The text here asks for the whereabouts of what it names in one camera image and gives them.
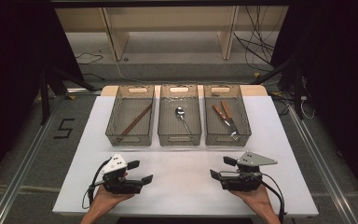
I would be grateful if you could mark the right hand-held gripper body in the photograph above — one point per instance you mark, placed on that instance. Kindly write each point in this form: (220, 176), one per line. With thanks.
(242, 182)

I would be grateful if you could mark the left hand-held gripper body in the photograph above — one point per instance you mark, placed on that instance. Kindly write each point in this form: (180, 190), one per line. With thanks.
(121, 186)

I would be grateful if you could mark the brown wooden chopstick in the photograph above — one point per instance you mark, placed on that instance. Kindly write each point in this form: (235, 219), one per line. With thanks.
(130, 129)
(136, 120)

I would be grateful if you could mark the smoky translucent plastic bin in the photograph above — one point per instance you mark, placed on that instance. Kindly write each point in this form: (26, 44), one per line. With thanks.
(127, 105)
(171, 124)
(242, 112)

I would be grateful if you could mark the metal spoon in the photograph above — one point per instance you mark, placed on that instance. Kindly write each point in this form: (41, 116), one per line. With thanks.
(179, 112)

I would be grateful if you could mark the person's left hand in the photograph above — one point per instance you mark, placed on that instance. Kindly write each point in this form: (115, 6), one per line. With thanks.
(104, 203)

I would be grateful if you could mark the person's right hand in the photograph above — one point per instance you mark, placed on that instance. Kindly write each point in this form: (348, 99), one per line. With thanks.
(259, 200)

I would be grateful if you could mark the white table cover sheet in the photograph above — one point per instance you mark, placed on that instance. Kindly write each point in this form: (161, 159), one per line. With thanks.
(183, 183)

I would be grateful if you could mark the black metal stand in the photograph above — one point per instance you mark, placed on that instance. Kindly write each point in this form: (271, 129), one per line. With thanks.
(298, 93)

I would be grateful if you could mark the black tripod stand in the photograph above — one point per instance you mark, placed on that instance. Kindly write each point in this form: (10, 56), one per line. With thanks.
(45, 99)

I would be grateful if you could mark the light wooden shelf unit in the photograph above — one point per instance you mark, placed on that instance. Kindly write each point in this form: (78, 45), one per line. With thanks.
(118, 40)

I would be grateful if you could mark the black curtain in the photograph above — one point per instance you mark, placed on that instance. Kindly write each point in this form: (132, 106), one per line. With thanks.
(9, 62)
(345, 77)

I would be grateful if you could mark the aluminium floor rail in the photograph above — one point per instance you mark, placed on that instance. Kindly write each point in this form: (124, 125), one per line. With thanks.
(15, 183)
(323, 174)

